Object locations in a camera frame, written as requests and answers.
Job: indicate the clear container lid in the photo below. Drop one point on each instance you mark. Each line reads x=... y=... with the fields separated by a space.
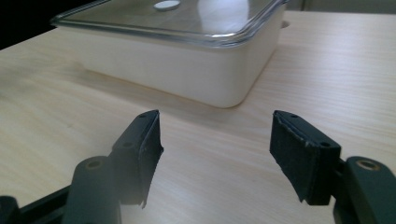
x=168 y=18

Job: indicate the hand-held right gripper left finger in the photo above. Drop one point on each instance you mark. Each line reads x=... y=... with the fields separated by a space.
x=132 y=161

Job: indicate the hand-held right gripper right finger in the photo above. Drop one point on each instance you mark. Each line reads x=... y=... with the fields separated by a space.
x=306 y=161

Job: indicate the white rectangular container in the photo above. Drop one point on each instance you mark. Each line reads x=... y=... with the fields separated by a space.
x=174 y=67

